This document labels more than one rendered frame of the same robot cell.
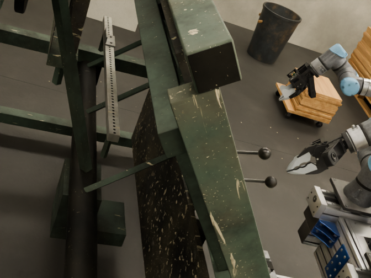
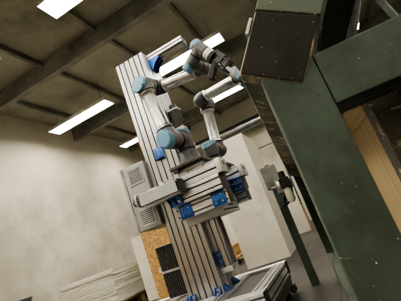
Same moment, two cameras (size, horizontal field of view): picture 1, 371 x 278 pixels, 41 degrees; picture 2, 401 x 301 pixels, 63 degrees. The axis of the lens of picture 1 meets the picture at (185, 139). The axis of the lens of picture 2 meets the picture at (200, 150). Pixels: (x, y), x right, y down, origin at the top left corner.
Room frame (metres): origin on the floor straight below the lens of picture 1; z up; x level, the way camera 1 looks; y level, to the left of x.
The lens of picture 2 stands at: (3.74, 0.34, 0.58)
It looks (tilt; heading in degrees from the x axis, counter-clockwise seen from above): 14 degrees up; 215
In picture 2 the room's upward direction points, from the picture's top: 20 degrees counter-clockwise
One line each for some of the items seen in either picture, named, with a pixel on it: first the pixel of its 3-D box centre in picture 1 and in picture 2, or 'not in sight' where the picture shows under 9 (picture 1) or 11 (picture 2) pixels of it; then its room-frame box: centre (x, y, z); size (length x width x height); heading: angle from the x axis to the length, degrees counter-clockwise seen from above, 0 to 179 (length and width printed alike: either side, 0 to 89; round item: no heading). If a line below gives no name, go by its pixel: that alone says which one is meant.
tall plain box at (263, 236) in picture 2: not in sight; (252, 198); (-0.60, -2.09, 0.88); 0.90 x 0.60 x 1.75; 16
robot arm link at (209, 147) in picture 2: not in sight; (210, 149); (1.64, -1.02, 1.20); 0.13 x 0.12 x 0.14; 8
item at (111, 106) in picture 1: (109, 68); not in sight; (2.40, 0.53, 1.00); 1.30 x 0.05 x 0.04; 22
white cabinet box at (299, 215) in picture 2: not in sight; (292, 217); (-2.98, -2.68, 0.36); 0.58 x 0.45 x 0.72; 106
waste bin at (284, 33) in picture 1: (270, 33); not in sight; (6.38, -0.47, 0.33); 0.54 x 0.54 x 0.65
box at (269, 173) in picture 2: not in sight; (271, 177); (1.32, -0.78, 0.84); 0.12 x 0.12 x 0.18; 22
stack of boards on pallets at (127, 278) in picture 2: not in sight; (136, 279); (-0.21, -4.68, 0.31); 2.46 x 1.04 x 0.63; 16
